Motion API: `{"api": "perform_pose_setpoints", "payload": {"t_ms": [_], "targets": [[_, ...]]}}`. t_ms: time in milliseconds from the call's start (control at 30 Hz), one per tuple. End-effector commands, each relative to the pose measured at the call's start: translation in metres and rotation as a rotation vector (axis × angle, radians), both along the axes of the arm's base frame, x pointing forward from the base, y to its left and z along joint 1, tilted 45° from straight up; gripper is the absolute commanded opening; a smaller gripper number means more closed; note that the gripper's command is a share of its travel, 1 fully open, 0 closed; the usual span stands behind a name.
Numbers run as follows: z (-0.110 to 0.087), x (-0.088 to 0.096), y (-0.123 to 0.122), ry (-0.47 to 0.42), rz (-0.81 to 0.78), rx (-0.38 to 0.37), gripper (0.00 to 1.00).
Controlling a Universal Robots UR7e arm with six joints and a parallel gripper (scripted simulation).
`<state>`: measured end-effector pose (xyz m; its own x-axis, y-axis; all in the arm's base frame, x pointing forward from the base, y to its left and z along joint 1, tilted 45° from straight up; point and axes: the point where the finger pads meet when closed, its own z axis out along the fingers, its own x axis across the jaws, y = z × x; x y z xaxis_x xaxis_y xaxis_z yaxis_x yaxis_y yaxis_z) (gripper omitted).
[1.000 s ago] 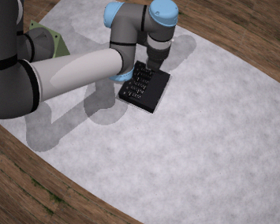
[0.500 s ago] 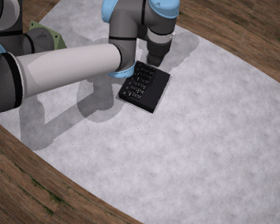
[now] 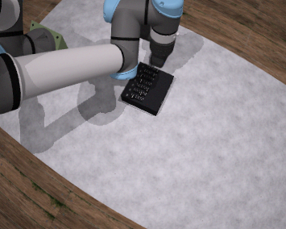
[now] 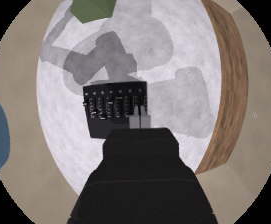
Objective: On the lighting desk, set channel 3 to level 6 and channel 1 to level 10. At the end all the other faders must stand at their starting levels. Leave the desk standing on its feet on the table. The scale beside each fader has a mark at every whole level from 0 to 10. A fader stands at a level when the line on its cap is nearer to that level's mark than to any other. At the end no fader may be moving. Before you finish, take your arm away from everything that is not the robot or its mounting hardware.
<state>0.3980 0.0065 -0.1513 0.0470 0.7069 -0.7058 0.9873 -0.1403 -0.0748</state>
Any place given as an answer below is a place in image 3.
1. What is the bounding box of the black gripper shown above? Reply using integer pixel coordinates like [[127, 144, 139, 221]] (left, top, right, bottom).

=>
[[140, 24, 179, 69]]

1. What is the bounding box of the black lighting desk with faders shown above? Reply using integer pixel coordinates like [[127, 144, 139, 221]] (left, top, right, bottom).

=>
[[121, 62, 174, 116]]

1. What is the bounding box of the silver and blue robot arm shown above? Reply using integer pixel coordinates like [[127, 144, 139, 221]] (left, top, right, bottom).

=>
[[0, 0, 184, 115]]

